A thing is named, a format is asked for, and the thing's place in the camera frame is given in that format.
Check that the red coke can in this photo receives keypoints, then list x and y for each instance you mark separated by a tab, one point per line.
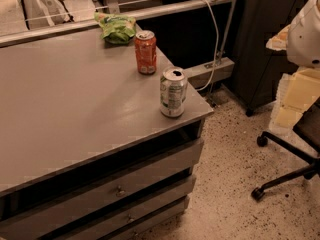
145	50

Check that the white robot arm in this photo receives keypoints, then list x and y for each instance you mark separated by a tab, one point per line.
303	40

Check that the silver green soda can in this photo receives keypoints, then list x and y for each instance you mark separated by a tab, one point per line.
173	88

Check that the green chip bag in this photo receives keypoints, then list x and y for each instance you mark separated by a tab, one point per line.
116	28

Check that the grey drawer cabinet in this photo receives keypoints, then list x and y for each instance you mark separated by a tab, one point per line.
53	189

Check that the grey metal railing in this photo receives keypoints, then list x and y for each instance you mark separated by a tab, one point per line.
43	33

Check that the yellow foam blocks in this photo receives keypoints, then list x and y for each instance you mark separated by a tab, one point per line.
295	95

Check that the dark cabinet on wheels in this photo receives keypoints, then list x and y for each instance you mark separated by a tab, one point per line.
257	69

